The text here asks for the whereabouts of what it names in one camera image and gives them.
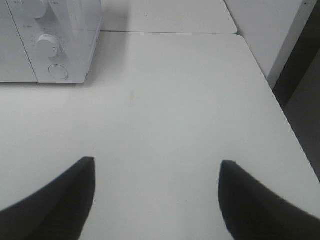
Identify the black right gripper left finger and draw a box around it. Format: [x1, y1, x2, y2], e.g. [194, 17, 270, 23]
[0, 156, 96, 240]

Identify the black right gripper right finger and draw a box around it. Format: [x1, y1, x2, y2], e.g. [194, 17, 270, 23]
[218, 160, 320, 240]

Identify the round white door release button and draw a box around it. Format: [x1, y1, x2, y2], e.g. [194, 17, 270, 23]
[48, 64, 68, 80]

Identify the white microwave door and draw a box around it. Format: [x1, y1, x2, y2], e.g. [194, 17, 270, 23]
[0, 0, 38, 83]

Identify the white microwave knob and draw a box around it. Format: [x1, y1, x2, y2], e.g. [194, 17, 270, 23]
[35, 34, 62, 58]
[20, 0, 49, 19]

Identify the white microwave oven body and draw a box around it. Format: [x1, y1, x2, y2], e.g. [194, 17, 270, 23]
[7, 0, 103, 84]

